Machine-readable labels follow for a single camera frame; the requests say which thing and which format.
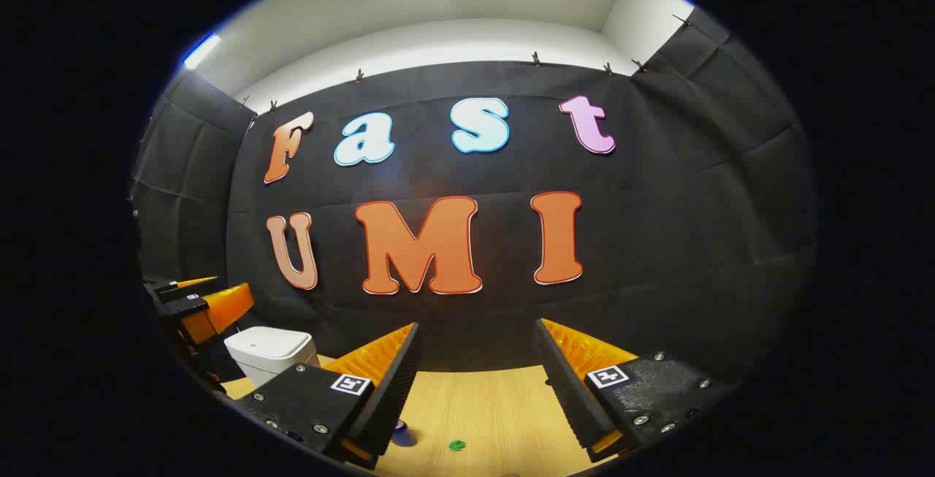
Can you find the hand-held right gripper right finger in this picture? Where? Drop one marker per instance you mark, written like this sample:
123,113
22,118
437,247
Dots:
570,397

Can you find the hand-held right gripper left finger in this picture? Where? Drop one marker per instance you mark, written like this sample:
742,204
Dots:
391,397

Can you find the green paper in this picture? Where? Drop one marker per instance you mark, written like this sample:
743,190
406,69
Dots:
457,445

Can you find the white desktop garbage bin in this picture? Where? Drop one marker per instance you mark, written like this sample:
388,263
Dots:
266,349

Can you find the black backdrop cloth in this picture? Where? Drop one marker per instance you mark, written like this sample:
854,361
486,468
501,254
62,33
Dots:
657,243

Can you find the ceiling light strip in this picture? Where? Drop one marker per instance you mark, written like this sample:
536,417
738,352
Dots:
201,51

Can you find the silver blue pop can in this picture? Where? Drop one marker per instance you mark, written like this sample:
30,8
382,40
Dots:
403,433

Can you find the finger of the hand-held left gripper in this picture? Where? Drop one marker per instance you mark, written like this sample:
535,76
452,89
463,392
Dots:
219,309
186,288

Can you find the wooden desktop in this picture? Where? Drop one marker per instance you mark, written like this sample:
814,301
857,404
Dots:
482,404

